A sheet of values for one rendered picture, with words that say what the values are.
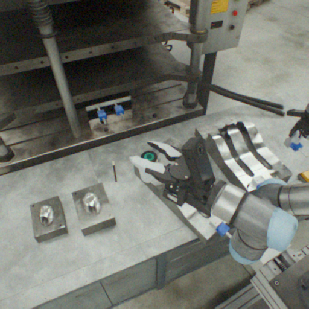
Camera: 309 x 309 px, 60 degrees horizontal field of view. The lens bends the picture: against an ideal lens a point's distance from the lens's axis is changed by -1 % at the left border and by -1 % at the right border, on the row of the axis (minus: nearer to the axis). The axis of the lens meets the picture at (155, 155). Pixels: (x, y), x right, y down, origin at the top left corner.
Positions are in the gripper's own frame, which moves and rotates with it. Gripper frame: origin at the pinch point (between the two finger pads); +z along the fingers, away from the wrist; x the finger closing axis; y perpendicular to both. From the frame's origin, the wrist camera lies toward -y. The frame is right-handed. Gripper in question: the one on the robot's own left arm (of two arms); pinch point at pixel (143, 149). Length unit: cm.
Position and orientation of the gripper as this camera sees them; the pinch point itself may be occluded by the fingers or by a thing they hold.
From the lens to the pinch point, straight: 62.7
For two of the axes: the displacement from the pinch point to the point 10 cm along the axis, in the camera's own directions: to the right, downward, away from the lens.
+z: -8.2, -4.3, 3.8
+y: -0.8, 7.3, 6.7
